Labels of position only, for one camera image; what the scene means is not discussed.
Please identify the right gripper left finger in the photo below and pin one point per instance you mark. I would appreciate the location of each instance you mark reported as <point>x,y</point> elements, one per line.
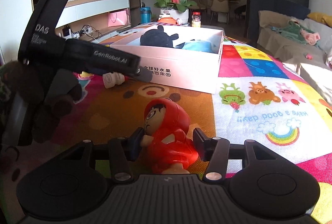
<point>123,150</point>

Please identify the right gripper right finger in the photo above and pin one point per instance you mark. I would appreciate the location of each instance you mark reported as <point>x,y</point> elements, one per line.
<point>215,151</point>

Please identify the red hooded doll figure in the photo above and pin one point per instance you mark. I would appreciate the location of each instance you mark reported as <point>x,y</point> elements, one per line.
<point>168,149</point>

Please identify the pudding plush keychain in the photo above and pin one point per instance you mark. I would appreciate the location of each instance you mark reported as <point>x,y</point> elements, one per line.
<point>109,79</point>

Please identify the blue wet wipes pack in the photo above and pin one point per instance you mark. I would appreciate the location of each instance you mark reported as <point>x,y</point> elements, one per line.
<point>198,45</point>

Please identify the black plush toy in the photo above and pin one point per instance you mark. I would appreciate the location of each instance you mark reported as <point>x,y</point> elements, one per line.
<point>158,38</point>

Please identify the colourful cartoon play mat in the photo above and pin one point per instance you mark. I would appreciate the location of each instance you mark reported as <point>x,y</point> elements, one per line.
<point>279,164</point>

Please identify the white tv cabinet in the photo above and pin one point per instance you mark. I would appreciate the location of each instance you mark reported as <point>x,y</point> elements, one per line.
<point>15,15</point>

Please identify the pink cardboard box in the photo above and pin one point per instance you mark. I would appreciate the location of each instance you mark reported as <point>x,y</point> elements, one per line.
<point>193,70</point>

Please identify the pink paper bag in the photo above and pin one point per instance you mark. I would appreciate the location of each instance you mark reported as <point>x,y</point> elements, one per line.
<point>118,18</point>

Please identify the beige sofa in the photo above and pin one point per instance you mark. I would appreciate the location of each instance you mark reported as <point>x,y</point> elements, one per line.
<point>317,72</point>

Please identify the red lid candy jar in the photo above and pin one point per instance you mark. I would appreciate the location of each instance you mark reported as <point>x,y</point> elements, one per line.
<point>196,19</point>

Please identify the small pink toy on sofa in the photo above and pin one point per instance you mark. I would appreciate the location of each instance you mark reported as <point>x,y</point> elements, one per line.
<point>308,56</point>

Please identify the orange round toy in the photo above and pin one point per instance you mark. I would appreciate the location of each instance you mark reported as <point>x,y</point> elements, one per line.
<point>168,20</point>

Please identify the green clothes on sofa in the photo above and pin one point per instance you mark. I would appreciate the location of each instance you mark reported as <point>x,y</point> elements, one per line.
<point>292,31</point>

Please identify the dining chair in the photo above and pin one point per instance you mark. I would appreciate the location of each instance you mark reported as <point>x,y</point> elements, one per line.
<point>220,6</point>

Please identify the yellow cushion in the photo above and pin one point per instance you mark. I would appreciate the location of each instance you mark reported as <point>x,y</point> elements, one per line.
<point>321,18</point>

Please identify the power strip with cables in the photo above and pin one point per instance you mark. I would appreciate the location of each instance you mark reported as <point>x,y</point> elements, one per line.
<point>86,30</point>

